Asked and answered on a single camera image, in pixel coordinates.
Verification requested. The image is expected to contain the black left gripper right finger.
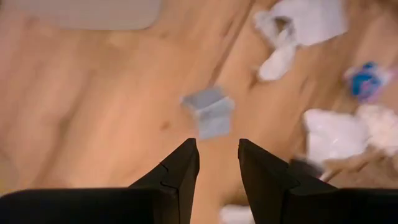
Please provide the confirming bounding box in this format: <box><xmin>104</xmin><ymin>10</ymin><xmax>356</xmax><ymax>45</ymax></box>
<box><xmin>238</xmin><ymin>138</ymin><xmax>398</xmax><ymax>224</ymax></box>

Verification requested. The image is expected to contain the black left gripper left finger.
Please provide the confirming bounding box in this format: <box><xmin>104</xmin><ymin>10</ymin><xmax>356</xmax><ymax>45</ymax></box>
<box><xmin>0</xmin><ymin>138</ymin><xmax>200</xmax><ymax>224</ymax></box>

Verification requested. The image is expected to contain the large brown paper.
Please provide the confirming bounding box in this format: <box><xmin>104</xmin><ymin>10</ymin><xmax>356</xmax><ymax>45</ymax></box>
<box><xmin>320</xmin><ymin>146</ymin><xmax>398</xmax><ymax>189</ymax></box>

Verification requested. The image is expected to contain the white paper sheet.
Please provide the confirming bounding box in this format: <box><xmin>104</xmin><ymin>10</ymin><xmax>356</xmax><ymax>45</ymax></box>
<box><xmin>303</xmin><ymin>107</ymin><xmax>371</xmax><ymax>164</ymax></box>

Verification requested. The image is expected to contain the small white paper piece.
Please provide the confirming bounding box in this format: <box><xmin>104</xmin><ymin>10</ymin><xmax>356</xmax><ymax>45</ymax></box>
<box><xmin>218</xmin><ymin>204</ymin><xmax>251</xmax><ymax>224</ymax></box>

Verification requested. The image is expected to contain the small grey white receipt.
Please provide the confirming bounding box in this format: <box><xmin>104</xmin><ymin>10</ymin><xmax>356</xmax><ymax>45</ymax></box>
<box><xmin>181</xmin><ymin>86</ymin><xmax>236</xmax><ymax>140</ymax></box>

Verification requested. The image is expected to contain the blue pink plastic wrapper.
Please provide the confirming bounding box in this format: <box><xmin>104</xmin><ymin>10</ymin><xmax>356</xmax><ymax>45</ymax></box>
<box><xmin>343</xmin><ymin>61</ymin><xmax>393</xmax><ymax>104</ymax></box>

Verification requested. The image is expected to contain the white tissue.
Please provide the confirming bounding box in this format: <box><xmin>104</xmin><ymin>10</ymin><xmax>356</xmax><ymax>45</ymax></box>
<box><xmin>269</xmin><ymin>0</ymin><xmax>348</xmax><ymax>47</ymax></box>
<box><xmin>253</xmin><ymin>11</ymin><xmax>298</xmax><ymax>82</ymax></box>

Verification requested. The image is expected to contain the white plastic trash bin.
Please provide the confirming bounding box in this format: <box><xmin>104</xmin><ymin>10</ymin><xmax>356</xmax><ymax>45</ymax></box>
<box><xmin>4</xmin><ymin>0</ymin><xmax>163</xmax><ymax>31</ymax></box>

